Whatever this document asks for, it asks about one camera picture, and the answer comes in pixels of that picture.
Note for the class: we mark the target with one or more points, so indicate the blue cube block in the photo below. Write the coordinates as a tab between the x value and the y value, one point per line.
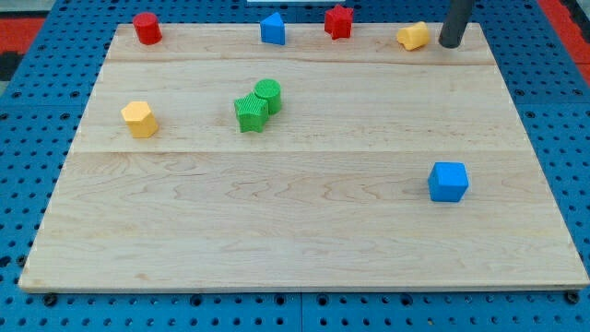
448	181

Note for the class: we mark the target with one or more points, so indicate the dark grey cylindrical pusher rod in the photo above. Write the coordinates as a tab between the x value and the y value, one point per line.
454	25

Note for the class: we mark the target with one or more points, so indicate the green cylinder block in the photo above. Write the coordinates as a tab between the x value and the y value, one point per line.
269	90

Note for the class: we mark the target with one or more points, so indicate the red cylinder block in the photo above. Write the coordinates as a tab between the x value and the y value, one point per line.
147	28

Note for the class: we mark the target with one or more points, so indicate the blue triangle block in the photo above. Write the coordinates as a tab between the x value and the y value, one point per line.
272	30

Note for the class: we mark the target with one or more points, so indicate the red star block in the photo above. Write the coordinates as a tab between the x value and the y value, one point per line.
338	22

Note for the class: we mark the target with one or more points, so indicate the light wooden board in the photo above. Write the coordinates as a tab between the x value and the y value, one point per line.
332	196

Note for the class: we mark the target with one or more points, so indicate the yellow heart block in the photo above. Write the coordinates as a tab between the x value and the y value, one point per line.
414	36

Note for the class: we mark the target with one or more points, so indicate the yellow hexagon block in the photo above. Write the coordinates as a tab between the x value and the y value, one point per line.
139	119

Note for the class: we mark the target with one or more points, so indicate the green star block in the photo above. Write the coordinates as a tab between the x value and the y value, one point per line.
251	113

